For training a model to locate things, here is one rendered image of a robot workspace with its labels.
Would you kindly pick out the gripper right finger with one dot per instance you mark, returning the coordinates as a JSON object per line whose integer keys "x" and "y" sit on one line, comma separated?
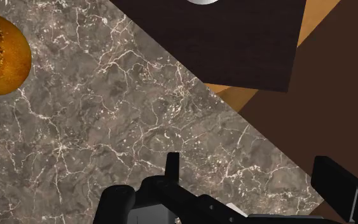
{"x": 336, "y": 183}

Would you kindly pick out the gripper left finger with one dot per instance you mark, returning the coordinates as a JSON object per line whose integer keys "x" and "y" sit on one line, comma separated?
{"x": 172, "y": 186}

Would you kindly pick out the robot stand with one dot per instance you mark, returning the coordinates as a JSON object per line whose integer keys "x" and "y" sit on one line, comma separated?
{"x": 228, "y": 43}

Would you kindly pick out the orange speckled round thing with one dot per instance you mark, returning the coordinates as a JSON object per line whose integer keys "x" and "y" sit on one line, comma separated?
{"x": 5, "y": 56}

